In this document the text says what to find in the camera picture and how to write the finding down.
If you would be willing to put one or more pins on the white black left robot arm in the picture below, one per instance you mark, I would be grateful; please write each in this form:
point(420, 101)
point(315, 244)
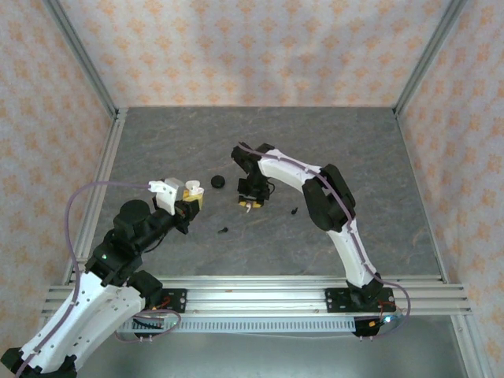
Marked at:
point(90, 311)

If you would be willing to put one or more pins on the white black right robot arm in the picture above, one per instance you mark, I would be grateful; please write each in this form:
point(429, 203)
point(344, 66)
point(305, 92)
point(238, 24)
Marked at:
point(283, 169)

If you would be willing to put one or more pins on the aluminium side rail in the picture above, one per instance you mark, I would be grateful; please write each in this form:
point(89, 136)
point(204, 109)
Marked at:
point(100, 185)
point(421, 189)

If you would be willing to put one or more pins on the aluminium frame post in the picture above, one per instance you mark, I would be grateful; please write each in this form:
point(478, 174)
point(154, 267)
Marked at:
point(84, 59)
point(429, 59)

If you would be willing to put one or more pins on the white earbud charging case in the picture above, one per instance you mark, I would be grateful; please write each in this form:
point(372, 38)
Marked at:
point(192, 185)

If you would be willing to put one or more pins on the small black screw piece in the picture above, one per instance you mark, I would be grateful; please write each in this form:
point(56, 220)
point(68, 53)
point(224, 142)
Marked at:
point(223, 230)

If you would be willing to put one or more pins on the grey metal sheet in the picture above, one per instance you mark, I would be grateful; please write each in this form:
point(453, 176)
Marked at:
point(275, 358)

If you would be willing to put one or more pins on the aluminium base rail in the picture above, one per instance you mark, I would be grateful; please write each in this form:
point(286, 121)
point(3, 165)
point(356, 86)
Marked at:
point(256, 299)

